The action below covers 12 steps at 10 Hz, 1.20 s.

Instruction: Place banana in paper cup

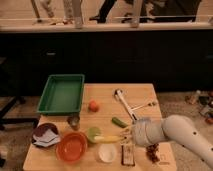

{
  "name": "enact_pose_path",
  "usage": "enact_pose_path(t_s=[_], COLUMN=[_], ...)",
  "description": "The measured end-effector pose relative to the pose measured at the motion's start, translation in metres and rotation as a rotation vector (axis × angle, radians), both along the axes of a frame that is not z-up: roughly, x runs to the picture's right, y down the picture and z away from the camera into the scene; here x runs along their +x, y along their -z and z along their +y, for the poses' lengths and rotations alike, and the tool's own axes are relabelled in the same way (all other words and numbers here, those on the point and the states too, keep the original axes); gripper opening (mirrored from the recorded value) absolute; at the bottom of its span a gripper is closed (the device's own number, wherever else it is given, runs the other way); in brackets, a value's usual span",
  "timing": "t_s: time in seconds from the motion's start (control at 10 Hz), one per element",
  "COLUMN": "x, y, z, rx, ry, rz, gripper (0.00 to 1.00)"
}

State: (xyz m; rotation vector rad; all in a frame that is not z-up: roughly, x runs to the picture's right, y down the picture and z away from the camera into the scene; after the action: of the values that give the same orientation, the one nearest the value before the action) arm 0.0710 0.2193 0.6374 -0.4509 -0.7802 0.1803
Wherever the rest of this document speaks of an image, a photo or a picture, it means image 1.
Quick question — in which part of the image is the yellow banana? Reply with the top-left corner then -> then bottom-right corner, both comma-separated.
94,136 -> 122,143

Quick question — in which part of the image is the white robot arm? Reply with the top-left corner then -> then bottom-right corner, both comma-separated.
120,115 -> 213,169

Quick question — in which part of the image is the white paper cup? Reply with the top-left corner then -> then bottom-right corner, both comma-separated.
98,144 -> 117,163

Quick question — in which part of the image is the green plastic cup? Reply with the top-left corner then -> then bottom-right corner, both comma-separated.
86,127 -> 101,143

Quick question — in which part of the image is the small dark cup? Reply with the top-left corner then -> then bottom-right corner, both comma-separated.
67,116 -> 80,131

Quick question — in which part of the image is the brown chocolate bar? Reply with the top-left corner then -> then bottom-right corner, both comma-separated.
121,145 -> 135,166

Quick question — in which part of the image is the green cucumber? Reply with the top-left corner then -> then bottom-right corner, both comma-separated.
111,117 -> 128,128

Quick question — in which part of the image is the bunch of dark grapes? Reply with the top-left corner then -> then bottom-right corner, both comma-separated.
146,144 -> 159,163

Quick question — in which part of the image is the orange fruit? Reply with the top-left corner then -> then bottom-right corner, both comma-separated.
88,100 -> 100,112

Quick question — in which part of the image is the orange plastic bowl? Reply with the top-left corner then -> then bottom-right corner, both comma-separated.
56,132 -> 87,164

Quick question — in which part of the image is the green plastic tray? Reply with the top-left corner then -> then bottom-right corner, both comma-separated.
37,74 -> 85,116

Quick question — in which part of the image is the folded white cloth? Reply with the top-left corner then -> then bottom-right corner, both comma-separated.
33,129 -> 60,147

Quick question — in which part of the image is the dark red plate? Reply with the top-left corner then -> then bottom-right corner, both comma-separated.
32,123 -> 58,140

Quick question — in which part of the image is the white handled brush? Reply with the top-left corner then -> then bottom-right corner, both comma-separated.
114,89 -> 137,121

